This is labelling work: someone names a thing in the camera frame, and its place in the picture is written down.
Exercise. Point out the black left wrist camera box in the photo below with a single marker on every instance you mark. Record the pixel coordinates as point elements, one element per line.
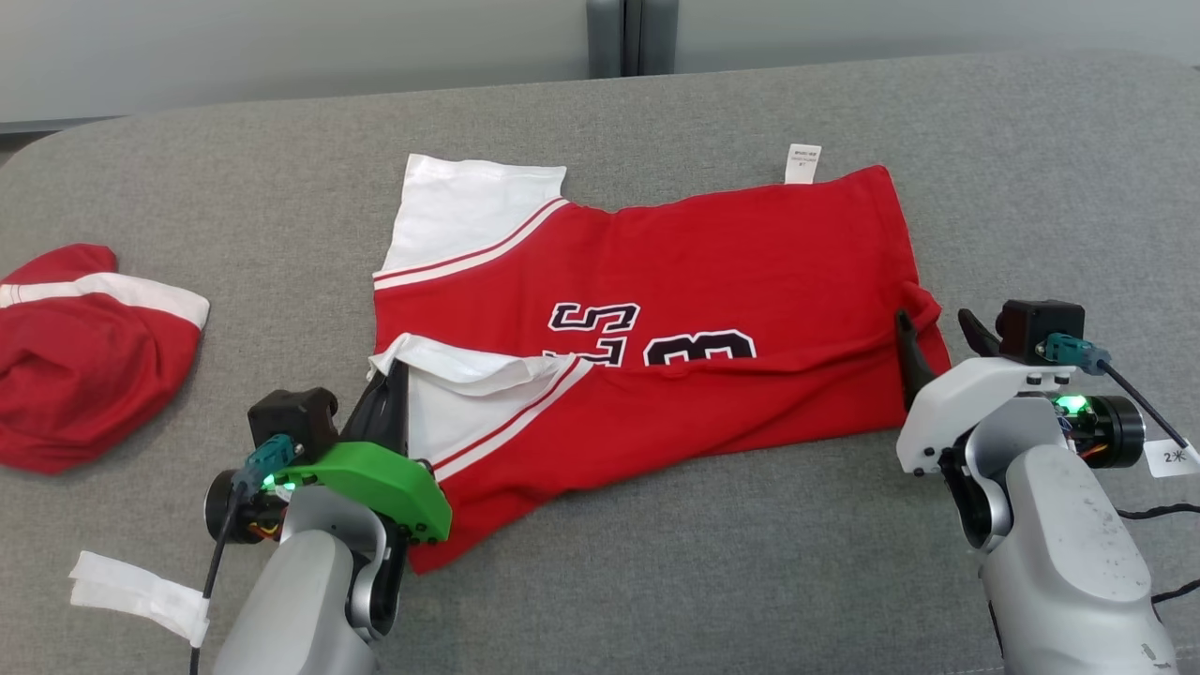
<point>291,417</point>

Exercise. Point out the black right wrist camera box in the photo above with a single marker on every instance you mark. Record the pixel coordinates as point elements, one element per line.
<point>1036,323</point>

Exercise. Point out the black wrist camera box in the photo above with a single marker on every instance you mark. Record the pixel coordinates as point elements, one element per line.
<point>1036,323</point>
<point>291,417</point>

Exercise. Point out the red jersey with white sleeves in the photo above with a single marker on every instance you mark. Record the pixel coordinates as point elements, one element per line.
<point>750,281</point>

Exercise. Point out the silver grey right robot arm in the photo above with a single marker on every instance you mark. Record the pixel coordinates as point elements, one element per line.
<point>1069,562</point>

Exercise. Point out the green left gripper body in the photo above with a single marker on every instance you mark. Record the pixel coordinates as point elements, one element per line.
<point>375,483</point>

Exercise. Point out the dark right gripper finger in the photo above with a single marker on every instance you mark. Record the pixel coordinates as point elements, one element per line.
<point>980,333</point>
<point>909,361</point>

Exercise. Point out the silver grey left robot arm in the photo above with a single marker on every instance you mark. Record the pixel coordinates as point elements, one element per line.
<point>309,600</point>

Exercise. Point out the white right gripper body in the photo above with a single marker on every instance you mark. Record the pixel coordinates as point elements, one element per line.
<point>966,403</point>

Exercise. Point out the grey partition post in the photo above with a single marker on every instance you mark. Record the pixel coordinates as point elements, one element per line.
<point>633,37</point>

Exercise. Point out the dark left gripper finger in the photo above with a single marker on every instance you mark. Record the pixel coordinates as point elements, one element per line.
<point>397,412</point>
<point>366,417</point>

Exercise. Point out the red shorts with white stripe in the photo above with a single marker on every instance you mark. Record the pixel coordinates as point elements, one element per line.
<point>84,375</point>

